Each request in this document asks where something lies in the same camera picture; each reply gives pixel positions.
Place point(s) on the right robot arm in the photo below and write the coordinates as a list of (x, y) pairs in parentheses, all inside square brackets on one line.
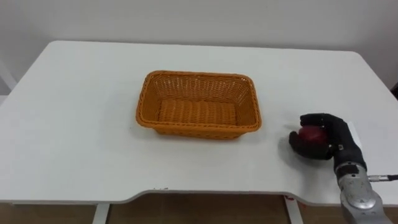
[(359, 196)]

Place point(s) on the orange woven basket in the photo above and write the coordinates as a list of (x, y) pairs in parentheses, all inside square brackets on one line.
[(199, 112)]

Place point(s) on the white desk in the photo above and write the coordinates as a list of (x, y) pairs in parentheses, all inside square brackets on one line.
[(77, 140)]

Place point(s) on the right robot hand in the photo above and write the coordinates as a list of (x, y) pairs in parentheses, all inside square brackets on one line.
[(343, 137)]

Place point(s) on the red apple soft toy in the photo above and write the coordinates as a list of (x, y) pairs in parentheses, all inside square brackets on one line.
[(312, 134)]

